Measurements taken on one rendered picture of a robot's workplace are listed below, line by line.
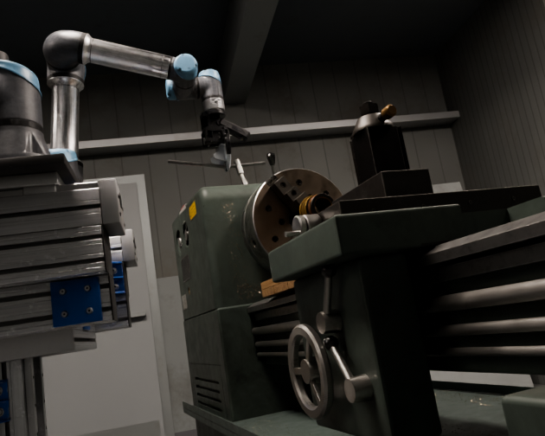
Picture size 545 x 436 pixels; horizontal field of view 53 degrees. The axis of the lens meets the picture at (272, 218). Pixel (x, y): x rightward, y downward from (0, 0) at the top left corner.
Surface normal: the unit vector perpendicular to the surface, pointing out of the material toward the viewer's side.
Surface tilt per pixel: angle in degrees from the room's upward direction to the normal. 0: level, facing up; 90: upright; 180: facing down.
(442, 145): 90
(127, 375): 90
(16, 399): 90
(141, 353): 90
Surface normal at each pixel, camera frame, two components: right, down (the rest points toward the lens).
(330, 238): -0.93, 0.08
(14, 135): 0.36, -0.52
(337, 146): 0.18, -0.22
